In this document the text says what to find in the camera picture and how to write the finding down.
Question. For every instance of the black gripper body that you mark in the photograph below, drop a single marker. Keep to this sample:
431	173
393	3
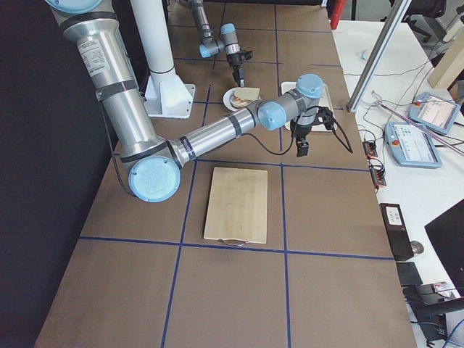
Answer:
234	59
301	133

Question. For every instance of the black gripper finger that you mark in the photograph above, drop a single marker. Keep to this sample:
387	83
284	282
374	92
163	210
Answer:
235	77
241	79
302	148

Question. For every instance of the white round plate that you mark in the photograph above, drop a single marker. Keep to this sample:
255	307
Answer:
226	98

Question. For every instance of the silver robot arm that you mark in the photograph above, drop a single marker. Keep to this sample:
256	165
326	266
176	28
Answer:
153	162
227	42

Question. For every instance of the toast with fried egg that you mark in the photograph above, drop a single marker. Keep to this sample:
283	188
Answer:
238	103

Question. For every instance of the orange black connector upper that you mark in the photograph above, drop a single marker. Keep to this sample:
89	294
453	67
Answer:
370	149

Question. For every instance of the orange black connector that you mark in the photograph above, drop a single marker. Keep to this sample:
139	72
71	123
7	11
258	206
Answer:
377	173
370	149

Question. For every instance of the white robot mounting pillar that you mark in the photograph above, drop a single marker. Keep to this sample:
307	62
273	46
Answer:
166	95

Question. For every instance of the orange black connector lower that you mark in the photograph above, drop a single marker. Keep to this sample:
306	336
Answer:
377	173

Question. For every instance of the wooden cutting board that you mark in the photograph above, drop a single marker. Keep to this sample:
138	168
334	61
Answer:
238	205

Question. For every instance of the near teach pendant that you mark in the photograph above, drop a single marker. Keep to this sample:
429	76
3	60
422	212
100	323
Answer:
410	146

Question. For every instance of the teach pendant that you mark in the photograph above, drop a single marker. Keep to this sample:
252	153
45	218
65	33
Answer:
436	113
410	146

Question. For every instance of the black box with labels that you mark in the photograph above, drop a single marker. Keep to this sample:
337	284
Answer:
396	231

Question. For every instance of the far teach pendant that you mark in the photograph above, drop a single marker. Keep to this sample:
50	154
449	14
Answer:
436	113

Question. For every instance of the black monitor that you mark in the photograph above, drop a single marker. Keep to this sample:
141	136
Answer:
446	236

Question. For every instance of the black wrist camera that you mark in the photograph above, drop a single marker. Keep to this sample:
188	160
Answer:
325	117
246	55

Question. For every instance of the metal cutting board handle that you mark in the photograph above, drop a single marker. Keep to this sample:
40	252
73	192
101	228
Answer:
233	242

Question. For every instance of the aluminium frame post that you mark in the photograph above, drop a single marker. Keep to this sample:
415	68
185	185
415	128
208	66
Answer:
390	25

